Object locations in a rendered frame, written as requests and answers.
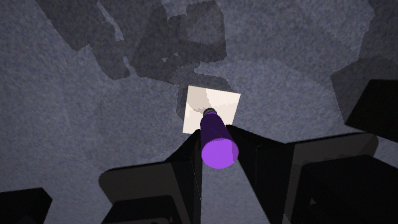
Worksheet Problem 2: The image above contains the white square block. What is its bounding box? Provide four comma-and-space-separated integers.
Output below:
183, 84, 241, 134

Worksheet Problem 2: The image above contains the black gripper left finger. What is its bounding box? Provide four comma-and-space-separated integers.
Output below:
99, 129, 203, 224

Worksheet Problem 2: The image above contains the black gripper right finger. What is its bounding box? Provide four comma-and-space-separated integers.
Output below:
226, 124, 379, 224

